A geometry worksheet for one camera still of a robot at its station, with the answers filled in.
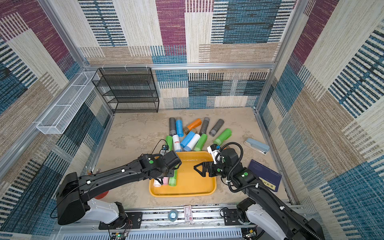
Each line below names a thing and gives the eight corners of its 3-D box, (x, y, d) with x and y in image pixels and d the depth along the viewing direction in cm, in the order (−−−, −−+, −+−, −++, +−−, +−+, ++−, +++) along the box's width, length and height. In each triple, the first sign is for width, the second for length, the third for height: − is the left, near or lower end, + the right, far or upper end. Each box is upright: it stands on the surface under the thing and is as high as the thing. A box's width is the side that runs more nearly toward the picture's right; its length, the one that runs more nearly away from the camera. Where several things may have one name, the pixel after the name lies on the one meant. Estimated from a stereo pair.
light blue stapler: (243, 144, 103) (245, 140, 99) (247, 139, 105) (249, 134, 101) (264, 157, 97) (267, 153, 92) (268, 151, 99) (271, 147, 95)
